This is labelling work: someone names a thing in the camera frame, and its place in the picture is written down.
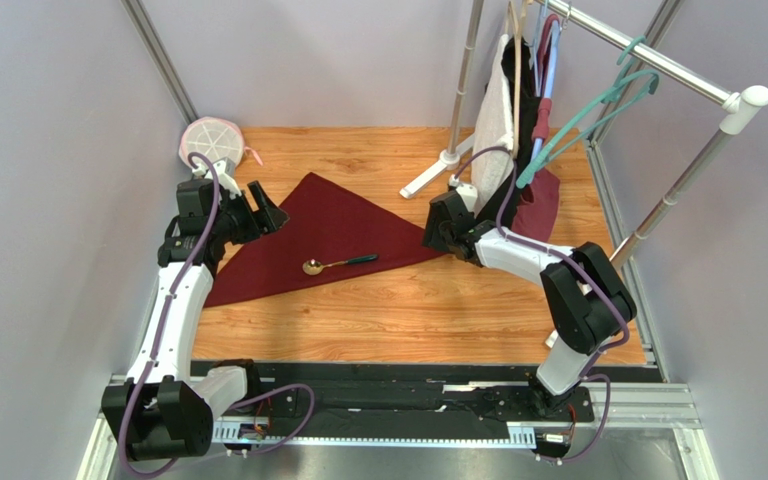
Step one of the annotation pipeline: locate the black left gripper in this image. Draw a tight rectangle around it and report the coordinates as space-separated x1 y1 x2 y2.
210 181 288 246

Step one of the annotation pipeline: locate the dark red cloth napkin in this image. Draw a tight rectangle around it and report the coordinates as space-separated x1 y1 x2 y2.
205 173 443 308

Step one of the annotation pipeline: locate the gold spoon green handle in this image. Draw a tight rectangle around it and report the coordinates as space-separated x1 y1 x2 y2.
302 254 379 276

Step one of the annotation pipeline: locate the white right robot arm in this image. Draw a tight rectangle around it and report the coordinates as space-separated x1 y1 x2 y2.
423 191 637 396

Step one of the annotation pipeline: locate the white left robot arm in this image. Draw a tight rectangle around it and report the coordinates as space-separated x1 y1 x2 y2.
101 179 289 462

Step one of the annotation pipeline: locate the white hanging towel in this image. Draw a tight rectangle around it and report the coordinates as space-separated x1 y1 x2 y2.
470 34 514 213

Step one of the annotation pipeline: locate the dark red hanging garment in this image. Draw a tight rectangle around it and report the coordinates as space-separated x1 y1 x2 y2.
511 41 560 241

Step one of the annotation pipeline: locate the round pink mesh laundry bag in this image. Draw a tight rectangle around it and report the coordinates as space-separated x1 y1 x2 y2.
178 117 264 175

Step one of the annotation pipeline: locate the teal plastic hanger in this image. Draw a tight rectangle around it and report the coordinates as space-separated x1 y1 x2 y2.
515 34 662 190

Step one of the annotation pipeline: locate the black hanging garment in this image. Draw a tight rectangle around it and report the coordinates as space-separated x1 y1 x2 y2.
471 34 560 238

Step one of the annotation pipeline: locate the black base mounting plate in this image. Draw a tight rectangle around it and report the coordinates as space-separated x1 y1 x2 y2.
189 359 664 441

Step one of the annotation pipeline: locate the wooden hanger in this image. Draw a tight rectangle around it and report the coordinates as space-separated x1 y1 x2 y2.
507 0 533 160

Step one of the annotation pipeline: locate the blue plastic hanger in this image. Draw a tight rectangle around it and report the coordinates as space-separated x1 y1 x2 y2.
531 4 562 162

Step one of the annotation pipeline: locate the silver clothes rack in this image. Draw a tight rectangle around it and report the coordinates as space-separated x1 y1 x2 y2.
400 1 768 268

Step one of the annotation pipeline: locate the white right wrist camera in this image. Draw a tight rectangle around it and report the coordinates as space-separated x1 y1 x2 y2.
448 175 479 214

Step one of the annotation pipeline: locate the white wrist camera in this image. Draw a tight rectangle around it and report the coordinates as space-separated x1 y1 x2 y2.
448 175 479 214
208 157 241 199

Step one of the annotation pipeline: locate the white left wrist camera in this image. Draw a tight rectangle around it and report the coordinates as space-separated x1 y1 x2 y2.
208 157 241 199

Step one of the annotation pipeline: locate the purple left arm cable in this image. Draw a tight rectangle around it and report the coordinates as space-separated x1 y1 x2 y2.
117 151 317 479

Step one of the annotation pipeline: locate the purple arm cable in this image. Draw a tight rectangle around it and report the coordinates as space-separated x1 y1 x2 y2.
117 151 317 479
453 145 632 465

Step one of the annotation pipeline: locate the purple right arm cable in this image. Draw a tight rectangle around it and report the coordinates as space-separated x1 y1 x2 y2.
453 145 632 465

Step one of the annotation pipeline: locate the aluminium frame rail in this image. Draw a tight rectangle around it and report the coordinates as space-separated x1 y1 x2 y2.
78 363 719 479

